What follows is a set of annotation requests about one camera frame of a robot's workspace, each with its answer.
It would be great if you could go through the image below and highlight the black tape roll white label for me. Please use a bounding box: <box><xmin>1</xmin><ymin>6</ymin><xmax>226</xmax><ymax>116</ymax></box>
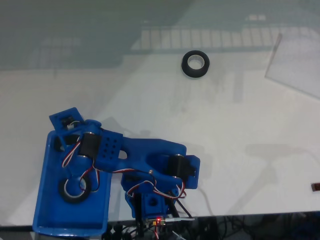
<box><xmin>53</xmin><ymin>133</ymin><xmax>81</xmax><ymax>152</ymax></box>

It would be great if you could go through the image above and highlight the red white arm servo wire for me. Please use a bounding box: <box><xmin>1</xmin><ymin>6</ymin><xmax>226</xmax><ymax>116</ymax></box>
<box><xmin>112</xmin><ymin>168</ymin><xmax>187</xmax><ymax>201</ymax></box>

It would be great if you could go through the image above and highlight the blue plastic bin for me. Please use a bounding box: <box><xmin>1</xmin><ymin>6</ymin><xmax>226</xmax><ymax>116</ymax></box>
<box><xmin>32</xmin><ymin>128</ymin><xmax>116</xmax><ymax>237</ymax></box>

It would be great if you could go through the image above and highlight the red white gripper servo wire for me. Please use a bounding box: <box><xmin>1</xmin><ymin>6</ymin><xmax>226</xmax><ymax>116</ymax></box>
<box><xmin>61</xmin><ymin>140</ymin><xmax>102</xmax><ymax>194</ymax></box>

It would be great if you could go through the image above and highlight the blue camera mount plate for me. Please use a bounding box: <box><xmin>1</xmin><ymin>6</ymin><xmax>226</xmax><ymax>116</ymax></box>
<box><xmin>48</xmin><ymin>107</ymin><xmax>85</xmax><ymax>132</ymax></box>

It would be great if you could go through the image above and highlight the clear plastic sheet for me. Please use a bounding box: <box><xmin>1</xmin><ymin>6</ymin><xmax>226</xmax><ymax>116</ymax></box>
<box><xmin>264</xmin><ymin>32</ymin><xmax>320</xmax><ymax>100</ymax></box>

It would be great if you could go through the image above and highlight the black cable tangle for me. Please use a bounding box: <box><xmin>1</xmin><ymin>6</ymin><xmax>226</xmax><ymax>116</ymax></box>
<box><xmin>194</xmin><ymin>214</ymin><xmax>320</xmax><ymax>240</ymax></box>

